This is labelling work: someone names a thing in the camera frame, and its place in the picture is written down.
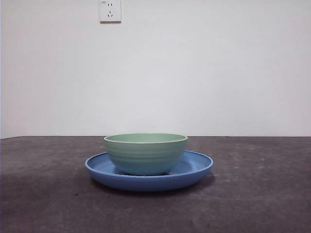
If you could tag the green ribbed bowl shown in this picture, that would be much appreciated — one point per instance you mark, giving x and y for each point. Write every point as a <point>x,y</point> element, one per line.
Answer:
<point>145,155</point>

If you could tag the white wall socket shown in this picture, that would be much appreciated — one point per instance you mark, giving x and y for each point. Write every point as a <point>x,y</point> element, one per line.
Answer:
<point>110,14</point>

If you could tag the blue round plate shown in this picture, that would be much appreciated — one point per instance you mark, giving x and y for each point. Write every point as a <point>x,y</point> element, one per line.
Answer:
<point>145,185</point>

